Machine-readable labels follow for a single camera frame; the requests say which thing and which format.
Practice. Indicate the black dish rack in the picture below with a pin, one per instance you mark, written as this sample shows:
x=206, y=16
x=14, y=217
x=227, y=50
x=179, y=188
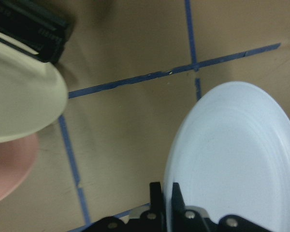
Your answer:
x=33, y=30

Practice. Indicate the blue plate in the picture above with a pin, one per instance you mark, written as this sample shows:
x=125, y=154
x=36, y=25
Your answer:
x=231, y=155

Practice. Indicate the pink plate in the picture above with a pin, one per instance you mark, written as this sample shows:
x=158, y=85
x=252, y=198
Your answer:
x=17, y=158

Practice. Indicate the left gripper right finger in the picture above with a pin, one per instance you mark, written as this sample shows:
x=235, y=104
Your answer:
x=178, y=205

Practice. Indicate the beige plate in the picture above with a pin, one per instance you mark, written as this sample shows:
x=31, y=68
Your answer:
x=33, y=94

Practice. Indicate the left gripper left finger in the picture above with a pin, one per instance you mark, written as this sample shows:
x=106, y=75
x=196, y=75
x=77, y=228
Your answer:
x=156, y=199

